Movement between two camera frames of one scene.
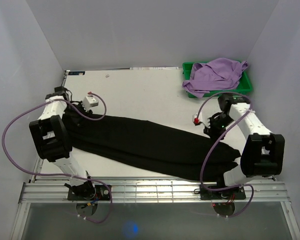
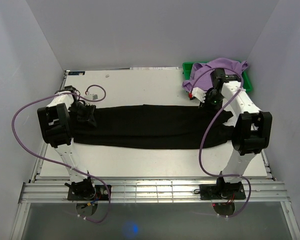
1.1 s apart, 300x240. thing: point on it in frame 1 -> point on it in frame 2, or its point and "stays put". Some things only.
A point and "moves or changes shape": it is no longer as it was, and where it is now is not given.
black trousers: x=149 y=145 moves or changes shape
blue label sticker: x=76 y=73 stays put
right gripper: x=212 y=132 -> x=206 y=105
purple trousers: x=218 y=74 stays put
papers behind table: x=141 y=68 stays put
